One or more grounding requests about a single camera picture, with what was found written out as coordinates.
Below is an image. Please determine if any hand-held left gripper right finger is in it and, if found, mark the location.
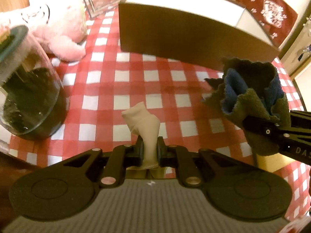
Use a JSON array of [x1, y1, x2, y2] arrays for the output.
[[157, 136, 240, 188]]

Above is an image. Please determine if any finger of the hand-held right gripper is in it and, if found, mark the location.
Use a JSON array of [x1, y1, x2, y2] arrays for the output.
[[289, 110, 311, 130], [242, 116, 311, 166]]

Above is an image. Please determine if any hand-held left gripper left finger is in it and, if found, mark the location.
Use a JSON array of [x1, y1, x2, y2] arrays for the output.
[[64, 136, 144, 188]]

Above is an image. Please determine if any beige sock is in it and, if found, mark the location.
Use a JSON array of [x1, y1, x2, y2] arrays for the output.
[[121, 102, 166, 179]]

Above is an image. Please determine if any green and blue cloth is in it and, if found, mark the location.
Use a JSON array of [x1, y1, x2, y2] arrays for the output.
[[201, 57, 292, 156]]

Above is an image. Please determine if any brown cardboard box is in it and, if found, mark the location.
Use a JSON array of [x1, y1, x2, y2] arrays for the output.
[[118, 0, 281, 72]]

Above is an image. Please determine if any red white checkered tablecloth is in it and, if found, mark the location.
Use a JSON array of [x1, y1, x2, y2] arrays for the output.
[[0, 7, 307, 224]]

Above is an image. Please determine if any red cat print cushion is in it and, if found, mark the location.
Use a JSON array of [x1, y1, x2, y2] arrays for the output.
[[234, 0, 298, 48]]

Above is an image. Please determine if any glass jar with teal lid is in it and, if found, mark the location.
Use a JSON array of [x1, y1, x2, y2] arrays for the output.
[[0, 25, 70, 141]]

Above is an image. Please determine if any pink plush toy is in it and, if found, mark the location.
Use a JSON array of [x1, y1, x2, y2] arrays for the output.
[[0, 0, 87, 62]]

